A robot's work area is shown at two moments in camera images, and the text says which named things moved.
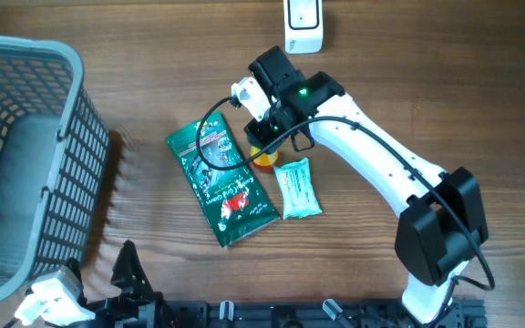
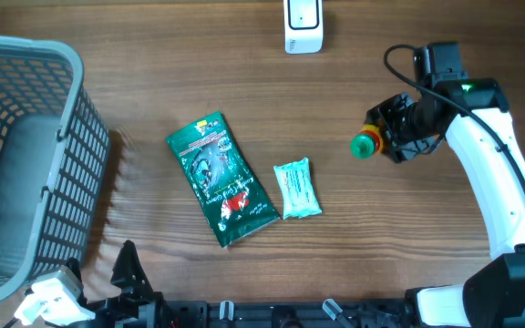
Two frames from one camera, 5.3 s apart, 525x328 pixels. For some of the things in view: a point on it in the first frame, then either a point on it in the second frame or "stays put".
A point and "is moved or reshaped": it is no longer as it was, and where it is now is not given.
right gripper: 256,133 -> 398,148
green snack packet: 235,201 stays put
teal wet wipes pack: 298,194 stays put
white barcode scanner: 303,26 stays put
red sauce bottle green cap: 264,161 is moved or reshaped
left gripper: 137,289 stays put
